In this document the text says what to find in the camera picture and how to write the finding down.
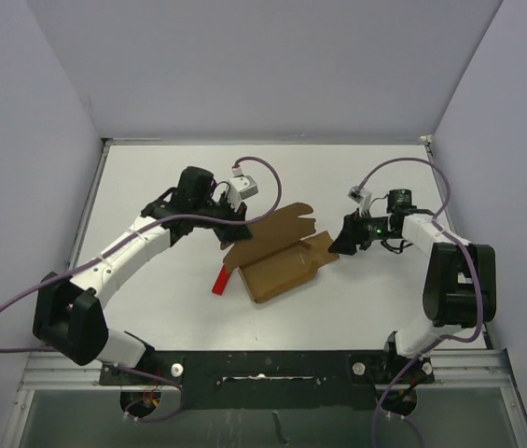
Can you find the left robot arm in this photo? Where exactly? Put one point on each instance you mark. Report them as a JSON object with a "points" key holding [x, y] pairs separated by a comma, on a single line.
{"points": [[69, 312]]}

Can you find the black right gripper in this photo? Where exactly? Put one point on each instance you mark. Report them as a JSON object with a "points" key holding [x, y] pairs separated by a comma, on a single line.
{"points": [[352, 235]]}

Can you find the brown cardboard box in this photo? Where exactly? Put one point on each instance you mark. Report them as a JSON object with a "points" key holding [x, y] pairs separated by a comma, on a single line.
{"points": [[286, 252]]}

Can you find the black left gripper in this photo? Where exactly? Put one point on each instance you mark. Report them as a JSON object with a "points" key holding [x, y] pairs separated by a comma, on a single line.
{"points": [[231, 232]]}

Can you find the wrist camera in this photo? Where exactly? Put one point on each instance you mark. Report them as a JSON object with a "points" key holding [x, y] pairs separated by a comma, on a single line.
{"points": [[241, 188], [362, 197]]}

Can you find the red rectangular block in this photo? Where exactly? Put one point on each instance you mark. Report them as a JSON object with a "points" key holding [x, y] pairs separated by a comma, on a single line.
{"points": [[221, 281]]}

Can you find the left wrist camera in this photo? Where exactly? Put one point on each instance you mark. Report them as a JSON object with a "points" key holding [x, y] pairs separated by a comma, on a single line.
{"points": [[241, 188]]}

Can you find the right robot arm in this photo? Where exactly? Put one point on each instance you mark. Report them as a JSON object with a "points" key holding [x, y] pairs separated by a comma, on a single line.
{"points": [[459, 290]]}

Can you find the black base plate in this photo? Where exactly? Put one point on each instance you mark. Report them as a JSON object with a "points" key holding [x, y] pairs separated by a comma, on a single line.
{"points": [[273, 380]]}

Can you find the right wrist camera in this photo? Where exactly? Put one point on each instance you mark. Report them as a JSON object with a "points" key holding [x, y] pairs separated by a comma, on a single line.
{"points": [[362, 197]]}

